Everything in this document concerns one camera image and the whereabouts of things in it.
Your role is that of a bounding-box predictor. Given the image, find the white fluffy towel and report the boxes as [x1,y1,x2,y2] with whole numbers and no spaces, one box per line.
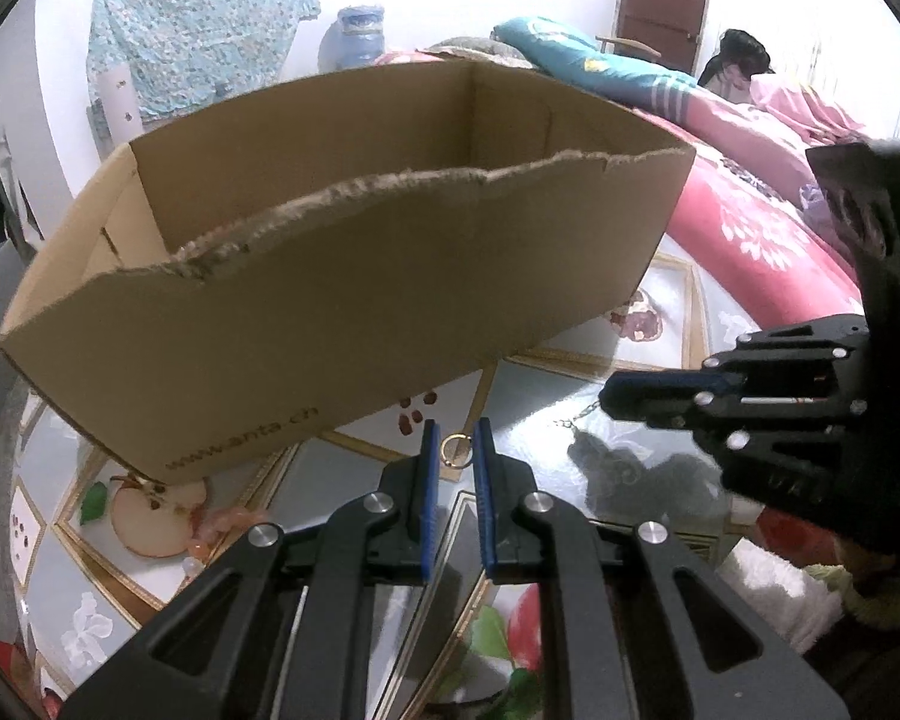
[716,540,848,657]

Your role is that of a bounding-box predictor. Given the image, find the fruit print tablecloth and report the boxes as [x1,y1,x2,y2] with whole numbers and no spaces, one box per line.
[0,225,871,720]

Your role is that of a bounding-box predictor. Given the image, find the pink bead bracelet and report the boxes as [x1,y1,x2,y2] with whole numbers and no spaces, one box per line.
[187,506,271,578]

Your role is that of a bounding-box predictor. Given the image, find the teal floral hanging cloth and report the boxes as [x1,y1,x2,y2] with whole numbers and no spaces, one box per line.
[86,0,322,121]

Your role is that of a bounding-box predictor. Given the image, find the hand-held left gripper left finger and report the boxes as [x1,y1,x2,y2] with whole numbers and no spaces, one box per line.
[60,420,443,720]

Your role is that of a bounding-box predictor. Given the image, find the brown wooden door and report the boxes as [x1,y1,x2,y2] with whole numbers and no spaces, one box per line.
[613,0,715,76]

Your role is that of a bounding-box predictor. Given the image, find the pink floral blanket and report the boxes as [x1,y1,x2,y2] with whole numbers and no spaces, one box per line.
[645,86,871,338]

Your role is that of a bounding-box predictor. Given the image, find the brown cardboard box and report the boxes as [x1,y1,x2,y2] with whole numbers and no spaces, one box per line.
[0,60,697,488]

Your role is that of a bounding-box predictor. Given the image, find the blue water jug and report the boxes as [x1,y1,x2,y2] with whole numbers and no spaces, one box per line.
[319,4,387,76]

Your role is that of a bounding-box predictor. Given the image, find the green fluffy towel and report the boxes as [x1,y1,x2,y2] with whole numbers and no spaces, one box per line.
[802,559,900,632]

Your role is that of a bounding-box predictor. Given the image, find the wooden chair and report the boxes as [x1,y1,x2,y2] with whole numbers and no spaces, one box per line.
[596,34,662,62]

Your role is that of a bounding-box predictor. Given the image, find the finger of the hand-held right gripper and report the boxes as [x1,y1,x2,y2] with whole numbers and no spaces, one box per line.
[604,313,871,400]
[601,390,882,533]

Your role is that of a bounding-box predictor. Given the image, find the teal striped pillow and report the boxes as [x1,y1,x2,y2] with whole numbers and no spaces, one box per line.
[491,15,702,102]

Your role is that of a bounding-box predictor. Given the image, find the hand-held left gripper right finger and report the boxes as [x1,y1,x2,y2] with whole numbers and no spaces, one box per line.
[472,417,852,720]

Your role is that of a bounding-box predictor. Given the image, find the thin gold chain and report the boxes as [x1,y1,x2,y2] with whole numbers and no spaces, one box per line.
[557,399,610,433]

